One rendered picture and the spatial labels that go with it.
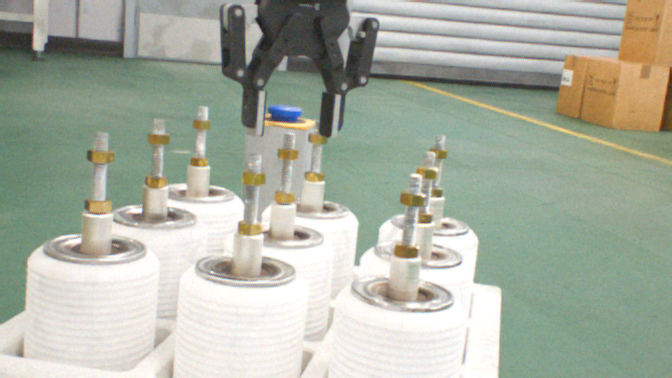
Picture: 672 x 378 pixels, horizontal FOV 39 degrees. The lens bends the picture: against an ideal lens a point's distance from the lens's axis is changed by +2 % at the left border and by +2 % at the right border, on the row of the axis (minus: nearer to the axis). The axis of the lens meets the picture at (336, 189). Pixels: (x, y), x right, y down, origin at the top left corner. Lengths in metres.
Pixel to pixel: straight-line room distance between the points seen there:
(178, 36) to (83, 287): 5.25
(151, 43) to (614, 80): 2.79
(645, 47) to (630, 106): 0.29
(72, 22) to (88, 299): 5.22
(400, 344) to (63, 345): 0.25
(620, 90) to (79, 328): 3.98
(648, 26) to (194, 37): 2.70
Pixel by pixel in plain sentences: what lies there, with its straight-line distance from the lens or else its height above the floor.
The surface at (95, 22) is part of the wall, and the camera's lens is 5.90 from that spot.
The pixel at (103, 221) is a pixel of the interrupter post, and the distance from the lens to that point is 0.73.
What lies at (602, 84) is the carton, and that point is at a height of 0.19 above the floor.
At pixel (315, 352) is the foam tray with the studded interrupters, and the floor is 0.18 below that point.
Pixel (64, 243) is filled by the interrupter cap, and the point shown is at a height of 0.25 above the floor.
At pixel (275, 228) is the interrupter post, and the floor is 0.26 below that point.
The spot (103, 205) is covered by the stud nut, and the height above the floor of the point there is 0.29.
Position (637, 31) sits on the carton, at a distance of 4.76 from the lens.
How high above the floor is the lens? 0.45
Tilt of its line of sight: 11 degrees down
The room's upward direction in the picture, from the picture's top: 6 degrees clockwise
